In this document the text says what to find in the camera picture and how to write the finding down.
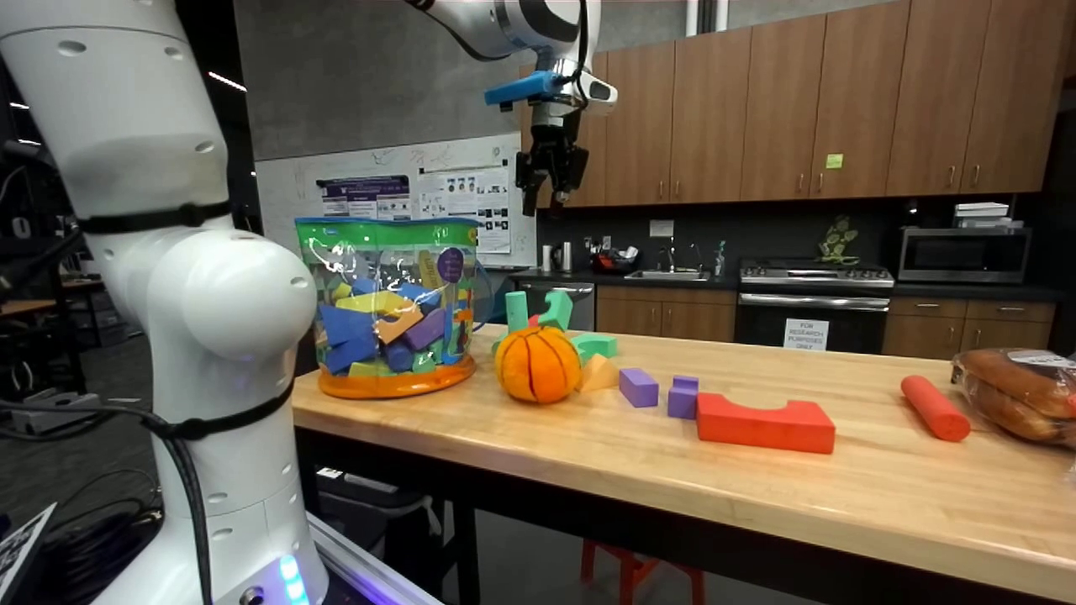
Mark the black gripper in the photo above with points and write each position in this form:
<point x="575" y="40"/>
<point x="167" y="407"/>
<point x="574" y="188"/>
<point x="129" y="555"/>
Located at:
<point x="555" y="152"/>

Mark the green arch foam block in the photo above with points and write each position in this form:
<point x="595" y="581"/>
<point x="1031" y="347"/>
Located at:
<point x="559" y="303"/>

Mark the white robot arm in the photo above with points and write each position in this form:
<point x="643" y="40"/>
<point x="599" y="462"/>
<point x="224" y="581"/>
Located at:
<point x="190" y="303"/>

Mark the green toy block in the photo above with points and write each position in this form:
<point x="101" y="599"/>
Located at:
<point x="566" y="303"/>

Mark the green cylinder foam block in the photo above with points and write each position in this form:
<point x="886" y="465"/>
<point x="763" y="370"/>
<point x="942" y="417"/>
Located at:
<point x="516" y="309"/>

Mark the small red foam block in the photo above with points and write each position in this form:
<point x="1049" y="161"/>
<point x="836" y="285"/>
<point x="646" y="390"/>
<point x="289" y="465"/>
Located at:
<point x="539" y="324"/>

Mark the purple bagged foam block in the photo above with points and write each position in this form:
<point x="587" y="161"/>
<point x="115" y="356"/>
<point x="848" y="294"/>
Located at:
<point x="429" y="329"/>

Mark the tan bagged foam block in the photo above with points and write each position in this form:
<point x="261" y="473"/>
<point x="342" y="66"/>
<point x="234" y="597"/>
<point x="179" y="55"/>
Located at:
<point x="402" y="324"/>

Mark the yellow bagged foam block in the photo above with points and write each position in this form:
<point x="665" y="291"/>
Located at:
<point x="375" y="303"/>

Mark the blue bagged foam block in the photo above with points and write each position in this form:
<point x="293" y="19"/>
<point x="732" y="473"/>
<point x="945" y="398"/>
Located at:
<point x="347" y="336"/>

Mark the red arch foam block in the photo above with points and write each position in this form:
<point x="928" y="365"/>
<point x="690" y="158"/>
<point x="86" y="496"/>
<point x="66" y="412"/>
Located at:
<point x="775" y="428"/>

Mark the steel countertop canisters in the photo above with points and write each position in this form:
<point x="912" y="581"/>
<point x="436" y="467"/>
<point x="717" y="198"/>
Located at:
<point x="555" y="258"/>

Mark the brown wooden lower cabinet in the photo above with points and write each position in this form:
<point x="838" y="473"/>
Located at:
<point x="961" y="327"/>
<point x="665" y="315"/>

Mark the orange plush basketball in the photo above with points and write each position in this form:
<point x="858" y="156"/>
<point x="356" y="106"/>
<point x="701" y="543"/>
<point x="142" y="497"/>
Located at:
<point x="539" y="367"/>

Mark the white ceiling pipes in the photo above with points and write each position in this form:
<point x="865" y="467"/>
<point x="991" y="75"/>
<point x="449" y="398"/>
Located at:
<point x="707" y="15"/>

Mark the green sticker note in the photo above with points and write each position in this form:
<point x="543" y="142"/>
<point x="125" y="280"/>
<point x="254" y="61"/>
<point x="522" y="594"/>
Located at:
<point x="836" y="161"/>

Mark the steel kitchen stove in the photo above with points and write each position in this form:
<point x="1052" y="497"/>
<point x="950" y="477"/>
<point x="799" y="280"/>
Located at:
<point x="811" y="303"/>

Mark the green plant decoration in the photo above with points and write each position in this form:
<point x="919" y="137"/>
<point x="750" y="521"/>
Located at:
<point x="838" y="241"/>

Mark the white paper sign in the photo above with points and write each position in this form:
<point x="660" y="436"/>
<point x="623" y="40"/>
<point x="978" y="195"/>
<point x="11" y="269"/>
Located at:
<point x="804" y="336"/>

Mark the black box under table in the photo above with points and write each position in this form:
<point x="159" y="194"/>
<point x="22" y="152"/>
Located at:
<point x="375" y="509"/>

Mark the red-legged wooden stool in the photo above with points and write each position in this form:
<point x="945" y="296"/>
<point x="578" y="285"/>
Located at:
<point x="632" y="574"/>

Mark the steel microwave oven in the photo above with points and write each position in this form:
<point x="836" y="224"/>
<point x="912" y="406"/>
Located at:
<point x="961" y="258"/>

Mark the stack of white plates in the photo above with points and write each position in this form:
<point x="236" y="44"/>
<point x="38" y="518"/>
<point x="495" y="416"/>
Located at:
<point x="982" y="216"/>

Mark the robot mounting base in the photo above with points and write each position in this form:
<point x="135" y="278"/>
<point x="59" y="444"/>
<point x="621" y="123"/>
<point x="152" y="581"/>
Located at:
<point x="370" y="577"/>

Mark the bagged bread loaf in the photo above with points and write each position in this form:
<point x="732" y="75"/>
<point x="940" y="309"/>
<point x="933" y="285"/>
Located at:
<point x="1019" y="390"/>

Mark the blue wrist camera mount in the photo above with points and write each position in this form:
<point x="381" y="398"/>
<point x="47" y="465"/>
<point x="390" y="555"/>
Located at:
<point x="522" y="90"/>

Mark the brown wooden wall cabinets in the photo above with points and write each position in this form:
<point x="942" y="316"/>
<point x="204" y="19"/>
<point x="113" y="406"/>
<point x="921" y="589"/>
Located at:
<point x="784" y="112"/>

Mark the black table frame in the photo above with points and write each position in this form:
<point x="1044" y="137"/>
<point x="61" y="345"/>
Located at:
<point x="465" y="550"/>

